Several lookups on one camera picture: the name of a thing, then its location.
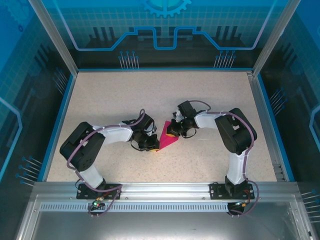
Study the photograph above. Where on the magenta cloth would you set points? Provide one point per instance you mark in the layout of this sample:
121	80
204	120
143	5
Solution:
167	143

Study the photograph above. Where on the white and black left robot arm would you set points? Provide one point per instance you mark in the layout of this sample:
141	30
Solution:
115	135

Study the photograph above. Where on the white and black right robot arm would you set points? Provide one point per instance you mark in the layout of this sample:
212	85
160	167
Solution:
207	120

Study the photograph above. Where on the steel sheet panel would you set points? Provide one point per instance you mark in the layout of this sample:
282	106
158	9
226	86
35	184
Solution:
162	225

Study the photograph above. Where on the blue table edge strip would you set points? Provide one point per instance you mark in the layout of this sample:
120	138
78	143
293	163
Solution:
274	125
162	69
60	126

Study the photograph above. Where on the aluminium mounting rail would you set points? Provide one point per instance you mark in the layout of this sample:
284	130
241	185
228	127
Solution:
165	191

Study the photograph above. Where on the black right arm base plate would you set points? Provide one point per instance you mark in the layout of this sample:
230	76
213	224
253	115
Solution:
215	191

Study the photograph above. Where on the aluminium side rail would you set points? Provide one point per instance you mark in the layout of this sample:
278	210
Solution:
265	125

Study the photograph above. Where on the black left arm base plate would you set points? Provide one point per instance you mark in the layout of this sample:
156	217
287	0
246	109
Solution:
82	192

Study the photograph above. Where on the aluminium frame post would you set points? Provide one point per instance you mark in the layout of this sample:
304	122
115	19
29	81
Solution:
275	37
57	37

